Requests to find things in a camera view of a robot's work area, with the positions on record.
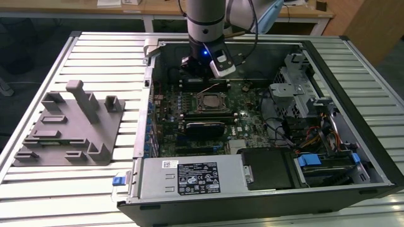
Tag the black open PC case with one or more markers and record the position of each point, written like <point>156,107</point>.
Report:
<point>252,212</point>

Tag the black expansion slot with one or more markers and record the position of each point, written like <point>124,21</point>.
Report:
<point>194,150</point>

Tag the grey metal leg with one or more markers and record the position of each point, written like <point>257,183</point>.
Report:
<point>5,88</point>

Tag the CPU socket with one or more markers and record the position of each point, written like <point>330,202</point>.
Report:
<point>212,111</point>

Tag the silver metal drive cage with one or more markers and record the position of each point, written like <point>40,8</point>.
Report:
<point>294,78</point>

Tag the round coin battery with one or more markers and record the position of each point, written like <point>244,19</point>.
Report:
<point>245,89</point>

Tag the black RAM stick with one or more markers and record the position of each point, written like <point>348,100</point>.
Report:
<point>192,82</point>
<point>210,120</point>
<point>208,115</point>

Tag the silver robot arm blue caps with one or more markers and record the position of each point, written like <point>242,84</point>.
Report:
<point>205,26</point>

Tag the silver chipset heatsink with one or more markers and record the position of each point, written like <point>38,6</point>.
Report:
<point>237,144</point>

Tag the black RAM slot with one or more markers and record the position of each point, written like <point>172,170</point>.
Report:
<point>189,88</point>

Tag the grey plastic parts rack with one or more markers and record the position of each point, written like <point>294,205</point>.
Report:
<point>78,132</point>

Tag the wooden desk white legs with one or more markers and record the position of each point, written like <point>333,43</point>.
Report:
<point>94,10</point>

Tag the silver square CPU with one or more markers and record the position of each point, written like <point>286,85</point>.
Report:
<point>212,100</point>

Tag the white cardboard box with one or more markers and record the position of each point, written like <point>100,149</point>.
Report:
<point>108,2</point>
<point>132,2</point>

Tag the silver power supply unit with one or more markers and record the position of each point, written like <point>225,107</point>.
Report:
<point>157,179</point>

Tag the blue disk carrier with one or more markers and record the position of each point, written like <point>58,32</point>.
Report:
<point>309,160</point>

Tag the thin metal locking lever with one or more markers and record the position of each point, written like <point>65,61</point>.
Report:
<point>210,88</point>

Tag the small black box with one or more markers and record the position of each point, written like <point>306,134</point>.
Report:
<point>321,6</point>

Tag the black graphics card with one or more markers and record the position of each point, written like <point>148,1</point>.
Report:
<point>205,130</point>

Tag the small blue plastic clip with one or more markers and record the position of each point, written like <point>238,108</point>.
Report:
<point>354,158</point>

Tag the wooden cabinet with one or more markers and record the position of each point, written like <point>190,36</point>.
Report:
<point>372,28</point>

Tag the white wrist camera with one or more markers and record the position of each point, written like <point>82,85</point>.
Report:
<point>222,65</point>

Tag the grey plastic bracket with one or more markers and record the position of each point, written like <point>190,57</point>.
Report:
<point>321,102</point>

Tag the green motherboard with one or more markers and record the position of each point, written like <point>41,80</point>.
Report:
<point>252,123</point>

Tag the blue power supply latch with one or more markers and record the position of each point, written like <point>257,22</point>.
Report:
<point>117,180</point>

